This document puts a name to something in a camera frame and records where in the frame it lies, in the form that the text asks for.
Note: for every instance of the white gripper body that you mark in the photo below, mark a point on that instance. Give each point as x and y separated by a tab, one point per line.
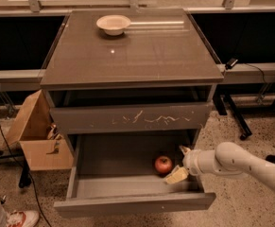
191	162

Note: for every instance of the red apple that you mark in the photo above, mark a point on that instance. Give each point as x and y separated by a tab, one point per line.
163	164

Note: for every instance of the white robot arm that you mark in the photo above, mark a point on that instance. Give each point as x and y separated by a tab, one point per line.
226	160

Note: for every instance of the scratched grey middle drawer front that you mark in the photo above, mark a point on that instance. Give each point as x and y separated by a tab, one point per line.
124	118

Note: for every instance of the open grey lower drawer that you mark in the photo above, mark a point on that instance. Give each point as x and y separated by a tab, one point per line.
114	174

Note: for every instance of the grey drawer cabinet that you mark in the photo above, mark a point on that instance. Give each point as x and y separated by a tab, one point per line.
159	59

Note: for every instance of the black table leg with caster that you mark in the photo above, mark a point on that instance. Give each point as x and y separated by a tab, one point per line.
220	99

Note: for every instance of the cardboard box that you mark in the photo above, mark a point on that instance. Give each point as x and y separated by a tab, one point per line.
32	130

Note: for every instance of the white bowl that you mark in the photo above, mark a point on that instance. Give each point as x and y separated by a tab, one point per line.
113	25

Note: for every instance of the black stand foot left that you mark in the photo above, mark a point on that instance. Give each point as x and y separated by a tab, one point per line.
25	180

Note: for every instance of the white and red sneaker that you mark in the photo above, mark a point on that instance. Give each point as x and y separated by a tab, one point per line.
22	219

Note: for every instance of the small black device on rail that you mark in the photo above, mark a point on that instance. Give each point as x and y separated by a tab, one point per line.
231	63

